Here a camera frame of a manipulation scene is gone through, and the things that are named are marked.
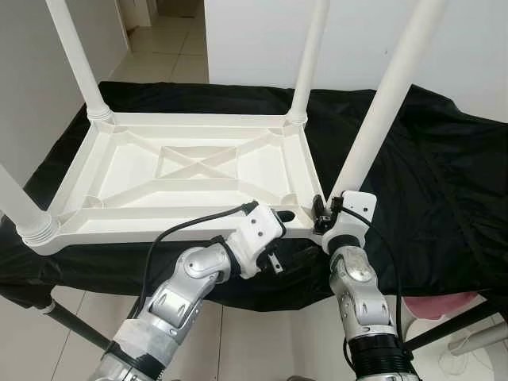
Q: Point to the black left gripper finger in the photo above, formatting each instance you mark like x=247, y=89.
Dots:
x=284, y=216

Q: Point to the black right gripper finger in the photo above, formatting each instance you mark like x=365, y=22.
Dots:
x=319, y=205

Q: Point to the white plastic table leg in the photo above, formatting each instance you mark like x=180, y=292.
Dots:
x=24, y=206
x=309, y=55
x=75, y=55
x=389, y=87

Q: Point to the white plastic children table top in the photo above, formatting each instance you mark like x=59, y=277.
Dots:
x=119, y=171

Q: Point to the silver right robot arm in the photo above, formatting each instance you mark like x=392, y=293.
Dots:
x=361, y=302

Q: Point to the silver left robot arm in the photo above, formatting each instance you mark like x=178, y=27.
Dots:
x=178, y=298

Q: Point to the black fabric table cover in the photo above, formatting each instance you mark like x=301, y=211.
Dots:
x=444, y=175

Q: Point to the pink plastic stool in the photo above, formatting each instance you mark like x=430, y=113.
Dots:
x=440, y=305

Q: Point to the white metal bar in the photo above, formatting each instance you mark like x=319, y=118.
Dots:
x=480, y=340

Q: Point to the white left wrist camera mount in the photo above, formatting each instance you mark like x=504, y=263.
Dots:
x=260, y=230

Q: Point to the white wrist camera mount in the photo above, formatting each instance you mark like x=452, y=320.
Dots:
x=357, y=208
x=260, y=230

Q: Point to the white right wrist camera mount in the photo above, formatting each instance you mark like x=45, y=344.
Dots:
x=357, y=208

